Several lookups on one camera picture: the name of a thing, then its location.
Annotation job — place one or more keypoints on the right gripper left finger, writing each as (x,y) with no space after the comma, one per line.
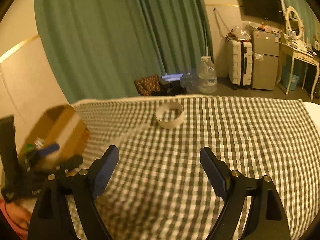
(52,217)

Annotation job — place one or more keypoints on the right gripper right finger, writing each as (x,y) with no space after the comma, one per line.
(266,217)

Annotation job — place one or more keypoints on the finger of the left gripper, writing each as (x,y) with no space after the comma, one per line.
(45,151)

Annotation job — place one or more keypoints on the person's left hand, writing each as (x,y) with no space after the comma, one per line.
(17,216)

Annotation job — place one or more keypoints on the brown cardboard box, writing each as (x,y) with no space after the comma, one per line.
(58,125)

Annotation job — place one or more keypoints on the brown patterned stool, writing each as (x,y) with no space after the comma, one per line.
(146,86)

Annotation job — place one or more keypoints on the green curtain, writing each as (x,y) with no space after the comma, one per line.
(98,48)
(307,15)

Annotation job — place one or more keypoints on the large clear water jug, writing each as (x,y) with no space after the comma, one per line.
(206,73)

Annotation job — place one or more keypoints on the white dressing table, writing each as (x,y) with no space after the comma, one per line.
(296,61)

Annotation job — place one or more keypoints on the white hard suitcase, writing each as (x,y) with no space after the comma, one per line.
(239,60)

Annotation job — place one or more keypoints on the grey mini fridge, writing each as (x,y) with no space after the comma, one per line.
(265,59)

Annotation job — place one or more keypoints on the oval white vanity mirror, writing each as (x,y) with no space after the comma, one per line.
(294,24)

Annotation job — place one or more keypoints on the black wall television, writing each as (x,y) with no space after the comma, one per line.
(270,10)

